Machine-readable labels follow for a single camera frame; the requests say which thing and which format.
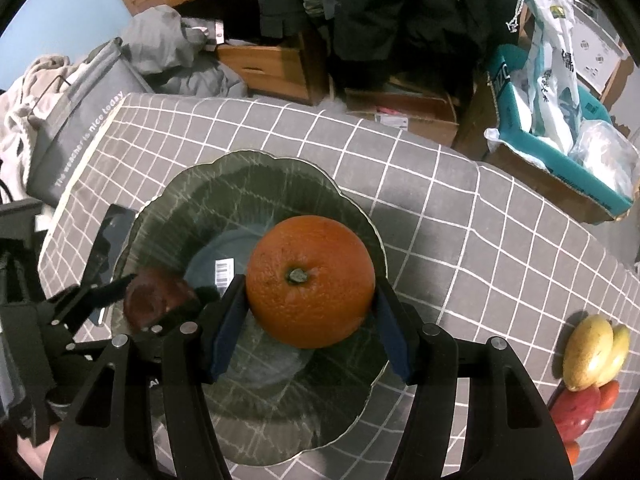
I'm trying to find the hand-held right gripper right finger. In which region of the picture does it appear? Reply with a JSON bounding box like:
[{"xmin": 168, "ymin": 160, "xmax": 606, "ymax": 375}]
[{"xmin": 375, "ymin": 277, "xmax": 573, "ymax": 480}]

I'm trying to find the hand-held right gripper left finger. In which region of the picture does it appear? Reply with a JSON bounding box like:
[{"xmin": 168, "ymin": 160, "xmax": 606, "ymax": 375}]
[{"xmin": 42, "ymin": 275, "xmax": 248, "ymax": 480}]

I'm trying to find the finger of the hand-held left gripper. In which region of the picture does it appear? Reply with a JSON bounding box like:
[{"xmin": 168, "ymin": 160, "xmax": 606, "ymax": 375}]
[
  {"xmin": 132, "ymin": 287, "xmax": 223, "ymax": 336},
  {"xmin": 47, "ymin": 274, "xmax": 138, "ymax": 327}
]

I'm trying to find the dark red apple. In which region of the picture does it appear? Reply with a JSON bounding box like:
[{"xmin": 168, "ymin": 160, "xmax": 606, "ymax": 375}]
[{"xmin": 123, "ymin": 269, "xmax": 201, "ymax": 331}]

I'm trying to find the large orange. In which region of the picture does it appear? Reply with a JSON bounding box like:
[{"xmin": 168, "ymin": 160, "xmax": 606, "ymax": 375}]
[{"xmin": 246, "ymin": 215, "xmax": 377, "ymax": 350}]

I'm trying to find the dark scalloped glass plate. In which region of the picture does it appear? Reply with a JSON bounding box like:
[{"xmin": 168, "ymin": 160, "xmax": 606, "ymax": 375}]
[{"xmin": 110, "ymin": 150, "xmax": 388, "ymax": 466}]

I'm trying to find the yellow-green mango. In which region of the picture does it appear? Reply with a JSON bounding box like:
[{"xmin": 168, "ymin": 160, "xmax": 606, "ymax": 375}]
[{"xmin": 562, "ymin": 314, "xmax": 615, "ymax": 392}]

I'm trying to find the small red-orange fruit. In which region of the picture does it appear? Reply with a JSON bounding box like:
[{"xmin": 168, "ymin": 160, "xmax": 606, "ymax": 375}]
[{"xmin": 597, "ymin": 381, "xmax": 621, "ymax": 411}]

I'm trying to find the bright yellow fruit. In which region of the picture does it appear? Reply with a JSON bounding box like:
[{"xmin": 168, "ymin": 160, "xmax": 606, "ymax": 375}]
[{"xmin": 595, "ymin": 324, "xmax": 632, "ymax": 388}]

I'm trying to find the person's left forearm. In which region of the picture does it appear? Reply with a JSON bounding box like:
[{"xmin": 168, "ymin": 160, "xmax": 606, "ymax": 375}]
[{"xmin": 16, "ymin": 432, "xmax": 53, "ymax": 480}]

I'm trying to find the grey checked tablecloth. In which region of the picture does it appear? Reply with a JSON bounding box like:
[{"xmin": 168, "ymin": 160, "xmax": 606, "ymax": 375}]
[{"xmin": 37, "ymin": 92, "xmax": 640, "ymax": 480}]

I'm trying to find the grey fabric storage bag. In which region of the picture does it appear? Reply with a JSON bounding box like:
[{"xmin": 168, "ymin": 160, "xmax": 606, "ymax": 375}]
[{"xmin": 25, "ymin": 37, "xmax": 156, "ymax": 206}]

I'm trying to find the beige fleece blanket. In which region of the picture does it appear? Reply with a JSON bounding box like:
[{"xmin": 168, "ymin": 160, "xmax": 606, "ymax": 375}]
[{"xmin": 0, "ymin": 55, "xmax": 86, "ymax": 171}]

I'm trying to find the teal and brown cardboard box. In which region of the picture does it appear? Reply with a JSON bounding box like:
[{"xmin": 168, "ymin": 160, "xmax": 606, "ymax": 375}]
[{"xmin": 454, "ymin": 44, "xmax": 635, "ymax": 225}]

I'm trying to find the wooden drawer unit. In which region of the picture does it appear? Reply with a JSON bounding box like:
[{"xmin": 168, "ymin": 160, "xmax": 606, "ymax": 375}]
[{"xmin": 215, "ymin": 35, "xmax": 313, "ymax": 105}]

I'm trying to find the grey padded jacket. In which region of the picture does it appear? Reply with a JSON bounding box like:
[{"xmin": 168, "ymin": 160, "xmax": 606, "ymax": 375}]
[{"xmin": 120, "ymin": 5, "xmax": 248, "ymax": 98}]

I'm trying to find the clear plastic bag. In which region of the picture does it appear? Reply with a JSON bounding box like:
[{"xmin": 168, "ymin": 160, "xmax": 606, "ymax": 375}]
[{"xmin": 570, "ymin": 120, "xmax": 640, "ymax": 202}]

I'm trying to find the black coat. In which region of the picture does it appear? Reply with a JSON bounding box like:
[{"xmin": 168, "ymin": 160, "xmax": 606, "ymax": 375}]
[{"xmin": 330, "ymin": 0, "xmax": 523, "ymax": 63}]

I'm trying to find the white printed box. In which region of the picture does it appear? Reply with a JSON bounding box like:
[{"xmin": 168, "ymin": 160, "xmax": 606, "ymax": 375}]
[{"xmin": 570, "ymin": 0, "xmax": 632, "ymax": 92}]

